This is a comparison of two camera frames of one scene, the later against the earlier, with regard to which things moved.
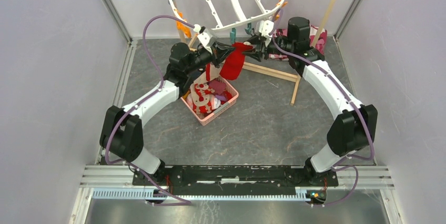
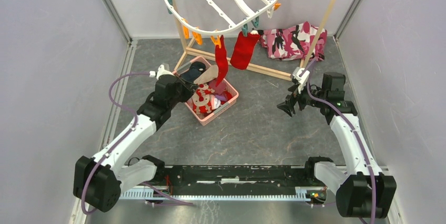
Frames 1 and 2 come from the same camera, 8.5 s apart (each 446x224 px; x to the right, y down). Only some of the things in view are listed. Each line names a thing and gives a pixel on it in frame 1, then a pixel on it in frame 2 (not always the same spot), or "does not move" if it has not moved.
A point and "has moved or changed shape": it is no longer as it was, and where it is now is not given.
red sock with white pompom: x=233 y=64 has moved or changed shape
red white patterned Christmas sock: x=201 y=101 does not move
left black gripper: x=220 y=52 → x=189 y=89
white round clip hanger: x=219 y=26 → x=226 y=31
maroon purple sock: x=219 y=87 does not move
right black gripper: x=255 y=53 → x=287 y=106
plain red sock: x=208 y=71 → x=221 y=54
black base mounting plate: x=234 y=180 does not move
